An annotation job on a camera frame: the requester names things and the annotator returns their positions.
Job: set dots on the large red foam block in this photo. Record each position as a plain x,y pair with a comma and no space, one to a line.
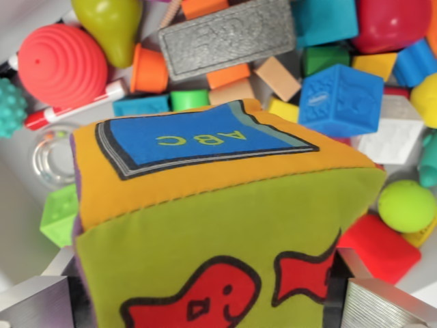
379,247

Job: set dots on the teal rubber animal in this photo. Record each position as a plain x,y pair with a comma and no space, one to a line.
429,160

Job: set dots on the red toy apple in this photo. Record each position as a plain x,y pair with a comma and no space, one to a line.
391,25

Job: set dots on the green toy pear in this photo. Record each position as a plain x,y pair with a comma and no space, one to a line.
111,27

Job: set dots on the dark green wooden block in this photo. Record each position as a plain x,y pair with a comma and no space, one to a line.
324,59

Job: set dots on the white embossed rubber block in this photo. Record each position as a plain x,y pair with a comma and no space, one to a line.
389,136

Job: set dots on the wooden threaded bolt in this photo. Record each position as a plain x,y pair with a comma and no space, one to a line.
169,15

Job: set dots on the orange flat wooden block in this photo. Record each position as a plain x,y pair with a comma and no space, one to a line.
228,76

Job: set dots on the yellow wooden block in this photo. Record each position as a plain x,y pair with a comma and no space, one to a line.
373,66

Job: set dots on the yellow ball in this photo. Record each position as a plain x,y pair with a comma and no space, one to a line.
426,100

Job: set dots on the tan wooden block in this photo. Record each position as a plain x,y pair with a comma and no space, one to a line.
277,78

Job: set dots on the fabric cube with red fish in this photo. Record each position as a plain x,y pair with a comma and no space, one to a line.
218,222

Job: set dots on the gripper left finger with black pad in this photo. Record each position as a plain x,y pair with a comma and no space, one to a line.
37,304

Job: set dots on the large orange foam block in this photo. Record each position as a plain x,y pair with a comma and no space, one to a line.
433,44

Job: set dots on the blue ribbed cylinder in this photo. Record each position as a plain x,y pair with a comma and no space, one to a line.
414,63

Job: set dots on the flat yellow block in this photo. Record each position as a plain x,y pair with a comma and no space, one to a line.
421,235

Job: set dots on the grey whiteboard eraser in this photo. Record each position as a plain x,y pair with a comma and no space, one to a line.
225,37

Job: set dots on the orange plastic cup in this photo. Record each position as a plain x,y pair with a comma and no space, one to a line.
148,70

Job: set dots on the red and white marker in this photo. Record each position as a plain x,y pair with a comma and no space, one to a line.
78,107

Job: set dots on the blue embossed rubber block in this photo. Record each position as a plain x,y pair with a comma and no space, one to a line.
339,100

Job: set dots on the green cylinder block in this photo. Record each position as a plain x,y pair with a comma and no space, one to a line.
189,100

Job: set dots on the teal bumpy ball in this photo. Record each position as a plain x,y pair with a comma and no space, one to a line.
12,109

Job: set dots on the teal foam block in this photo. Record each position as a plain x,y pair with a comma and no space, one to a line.
324,22

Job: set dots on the lime green ball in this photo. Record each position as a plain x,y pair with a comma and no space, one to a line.
406,206

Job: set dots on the red ribbed rubber ball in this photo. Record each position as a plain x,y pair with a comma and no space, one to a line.
63,66

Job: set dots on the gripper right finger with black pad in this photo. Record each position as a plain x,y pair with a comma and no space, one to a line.
382,304

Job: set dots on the yellow foam block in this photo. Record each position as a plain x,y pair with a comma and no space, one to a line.
283,109

